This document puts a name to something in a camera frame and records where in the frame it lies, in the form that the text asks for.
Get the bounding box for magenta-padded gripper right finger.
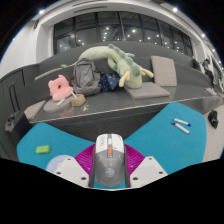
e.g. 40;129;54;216
123;143;169;188

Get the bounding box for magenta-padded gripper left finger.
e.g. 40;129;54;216
53;143;98;188

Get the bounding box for grey white computer mouse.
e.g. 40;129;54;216
92;133;129;188

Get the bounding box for small green case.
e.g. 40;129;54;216
35;144;52;155

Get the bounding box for white marker with black cap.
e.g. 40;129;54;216
171;121;191;135

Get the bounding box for white marker with blue cap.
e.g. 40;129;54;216
173;117;192;128

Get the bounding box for round grey seat cushion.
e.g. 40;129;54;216
43;97;73;114

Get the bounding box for light grey seat cushion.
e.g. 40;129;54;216
23;99;48;122

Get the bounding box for tan woven basket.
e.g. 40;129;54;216
70;93;87;108

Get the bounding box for grey tiered bench seating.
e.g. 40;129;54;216
0;40;224;143

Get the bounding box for grey flat seat cushion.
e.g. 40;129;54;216
124;81;171;101

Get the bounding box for black bag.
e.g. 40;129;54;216
207;109;220;130

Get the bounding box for pink plush cushion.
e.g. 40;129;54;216
47;74;74;102

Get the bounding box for grey backpack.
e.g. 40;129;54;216
70;58;102;97

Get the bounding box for dark blue patterned bag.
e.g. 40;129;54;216
98;72;121;93

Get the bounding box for green dragon plush toy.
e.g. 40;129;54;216
60;43;155;90

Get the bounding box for grey square back cushion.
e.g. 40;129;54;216
150;55;178;88

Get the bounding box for person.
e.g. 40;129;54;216
201;58;216;81

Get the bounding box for ceiling spot lights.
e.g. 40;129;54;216
38;6;206;38

